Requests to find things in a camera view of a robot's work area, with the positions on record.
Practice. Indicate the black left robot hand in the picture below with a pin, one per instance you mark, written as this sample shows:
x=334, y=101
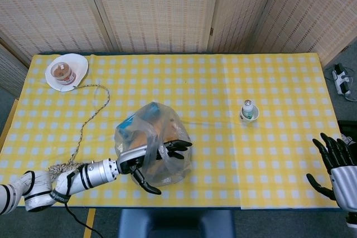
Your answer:
x=131, y=157

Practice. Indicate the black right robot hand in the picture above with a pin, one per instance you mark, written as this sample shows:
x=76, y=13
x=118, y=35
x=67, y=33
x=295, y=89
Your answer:
x=344, y=185

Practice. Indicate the translucent plastic bag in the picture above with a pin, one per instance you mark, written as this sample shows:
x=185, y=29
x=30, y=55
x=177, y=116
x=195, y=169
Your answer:
x=173, y=126

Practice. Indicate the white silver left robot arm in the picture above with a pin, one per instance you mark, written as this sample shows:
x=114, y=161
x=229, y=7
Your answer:
x=94, y=174

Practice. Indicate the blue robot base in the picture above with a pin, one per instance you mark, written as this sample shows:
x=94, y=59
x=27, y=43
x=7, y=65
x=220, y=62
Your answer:
x=175, y=224

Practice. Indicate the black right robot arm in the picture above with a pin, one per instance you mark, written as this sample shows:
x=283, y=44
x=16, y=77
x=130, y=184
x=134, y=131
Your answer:
x=352, y=219

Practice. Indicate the orange plush toy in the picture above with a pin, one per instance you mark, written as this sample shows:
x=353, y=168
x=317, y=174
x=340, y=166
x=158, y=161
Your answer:
x=139, y=139

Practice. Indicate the blue packet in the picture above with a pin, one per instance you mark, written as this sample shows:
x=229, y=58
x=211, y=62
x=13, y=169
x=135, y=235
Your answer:
x=128, y=125

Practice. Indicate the black device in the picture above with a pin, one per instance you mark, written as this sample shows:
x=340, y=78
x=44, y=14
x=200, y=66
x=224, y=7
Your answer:
x=348, y=129

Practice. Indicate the yellow floor tape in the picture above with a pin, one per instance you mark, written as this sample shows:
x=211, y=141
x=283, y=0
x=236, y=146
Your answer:
x=89, y=224

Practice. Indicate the white paper plate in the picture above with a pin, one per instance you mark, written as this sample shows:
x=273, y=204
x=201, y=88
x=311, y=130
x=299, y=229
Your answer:
x=81, y=65

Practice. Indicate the white power strip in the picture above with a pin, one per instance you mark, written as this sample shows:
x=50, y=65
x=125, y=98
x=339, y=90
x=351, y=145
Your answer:
x=338, y=77

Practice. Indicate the yellow white checkered tablecloth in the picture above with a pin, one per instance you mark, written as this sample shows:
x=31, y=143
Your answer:
x=209, y=82

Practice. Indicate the small white drink bottle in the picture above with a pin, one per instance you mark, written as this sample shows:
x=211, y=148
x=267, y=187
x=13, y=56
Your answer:
x=247, y=108

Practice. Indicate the woven folding screen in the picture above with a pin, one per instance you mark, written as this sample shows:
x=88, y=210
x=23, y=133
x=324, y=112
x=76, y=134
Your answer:
x=153, y=12

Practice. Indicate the brass screen hinge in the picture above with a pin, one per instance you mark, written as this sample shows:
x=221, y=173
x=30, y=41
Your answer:
x=211, y=31

